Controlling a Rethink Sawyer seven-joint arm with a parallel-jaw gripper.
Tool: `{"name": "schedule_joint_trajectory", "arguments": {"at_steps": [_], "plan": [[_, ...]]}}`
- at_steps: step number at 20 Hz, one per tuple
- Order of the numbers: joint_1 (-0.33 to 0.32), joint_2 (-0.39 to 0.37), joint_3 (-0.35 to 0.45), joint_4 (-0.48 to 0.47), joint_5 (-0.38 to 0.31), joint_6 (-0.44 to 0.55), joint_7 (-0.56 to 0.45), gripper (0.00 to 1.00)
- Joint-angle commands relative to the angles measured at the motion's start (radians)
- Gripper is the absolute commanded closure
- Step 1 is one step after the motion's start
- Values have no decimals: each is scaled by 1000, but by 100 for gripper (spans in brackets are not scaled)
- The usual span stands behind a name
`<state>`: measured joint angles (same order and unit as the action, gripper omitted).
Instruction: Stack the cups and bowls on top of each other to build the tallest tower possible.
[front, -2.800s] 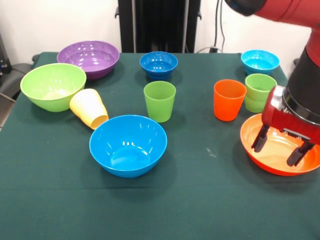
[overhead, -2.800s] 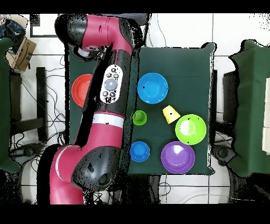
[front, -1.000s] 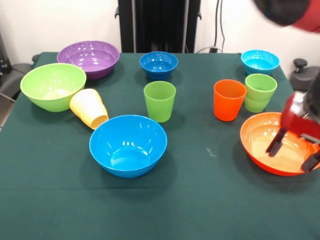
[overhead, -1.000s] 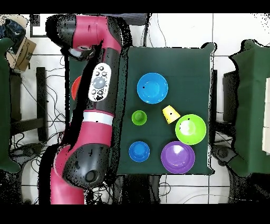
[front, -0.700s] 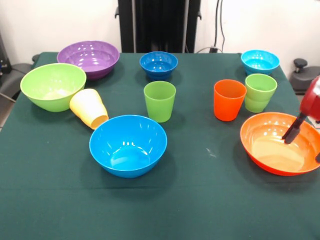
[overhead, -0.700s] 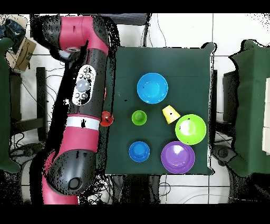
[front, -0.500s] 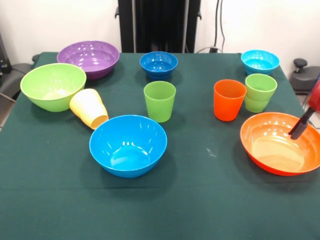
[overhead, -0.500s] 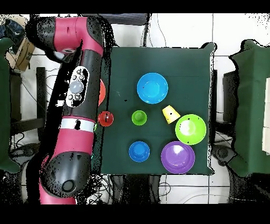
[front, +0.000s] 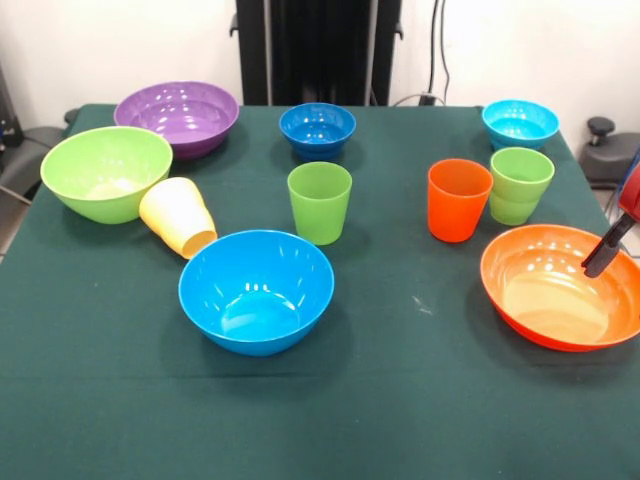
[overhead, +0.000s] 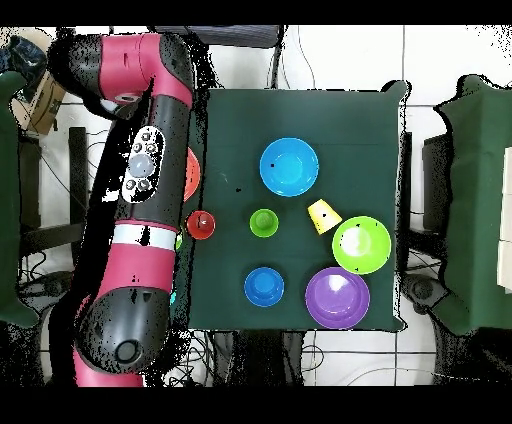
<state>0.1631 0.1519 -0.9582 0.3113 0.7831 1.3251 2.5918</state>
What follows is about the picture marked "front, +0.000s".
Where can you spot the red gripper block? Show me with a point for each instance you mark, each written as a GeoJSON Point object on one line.
{"type": "Point", "coordinates": [632, 195]}

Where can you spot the wide orange bowl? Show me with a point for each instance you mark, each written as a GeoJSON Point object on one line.
{"type": "Point", "coordinates": [540, 290]}

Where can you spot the light blue small bowl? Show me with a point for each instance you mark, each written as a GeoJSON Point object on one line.
{"type": "Point", "coordinates": [520, 125]}

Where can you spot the plain green cup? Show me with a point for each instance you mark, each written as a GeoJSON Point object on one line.
{"type": "Point", "coordinates": [320, 210]}

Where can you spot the large blue bowl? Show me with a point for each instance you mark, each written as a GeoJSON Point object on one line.
{"type": "Point", "coordinates": [255, 290]}

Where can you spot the ribbed yellow cup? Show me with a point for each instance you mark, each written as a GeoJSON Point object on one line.
{"type": "Point", "coordinates": [175, 215]}

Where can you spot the large green bowl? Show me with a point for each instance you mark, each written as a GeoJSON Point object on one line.
{"type": "Point", "coordinates": [105, 165]}

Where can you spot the ribbed green cup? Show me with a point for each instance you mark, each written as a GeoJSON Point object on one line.
{"type": "Point", "coordinates": [520, 200]}

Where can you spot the plain orange cup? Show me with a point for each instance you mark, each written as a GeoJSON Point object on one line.
{"type": "Point", "coordinates": [455, 210]}

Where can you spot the dark blue small bowl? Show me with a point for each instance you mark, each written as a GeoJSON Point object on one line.
{"type": "Point", "coordinates": [317, 130]}

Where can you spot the dark green table cloth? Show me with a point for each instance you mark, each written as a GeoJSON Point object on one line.
{"type": "Point", "coordinates": [300, 400]}

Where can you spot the purple bowl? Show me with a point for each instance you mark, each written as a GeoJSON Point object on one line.
{"type": "Point", "coordinates": [175, 115]}

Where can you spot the grey chair base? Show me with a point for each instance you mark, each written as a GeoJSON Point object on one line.
{"type": "Point", "coordinates": [30, 150]}

